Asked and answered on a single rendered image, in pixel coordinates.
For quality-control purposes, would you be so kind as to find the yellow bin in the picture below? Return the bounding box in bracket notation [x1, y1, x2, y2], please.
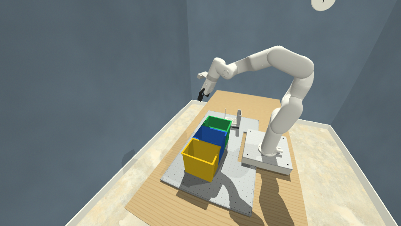
[181, 138, 221, 182]

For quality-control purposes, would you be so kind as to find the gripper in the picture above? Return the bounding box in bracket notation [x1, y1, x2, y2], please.
[197, 78, 216, 102]

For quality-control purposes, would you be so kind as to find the blue open-top bin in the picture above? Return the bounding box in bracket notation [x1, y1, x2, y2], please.
[193, 126, 227, 164]

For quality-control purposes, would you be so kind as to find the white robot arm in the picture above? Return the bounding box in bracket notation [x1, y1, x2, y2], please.
[197, 46, 314, 157]

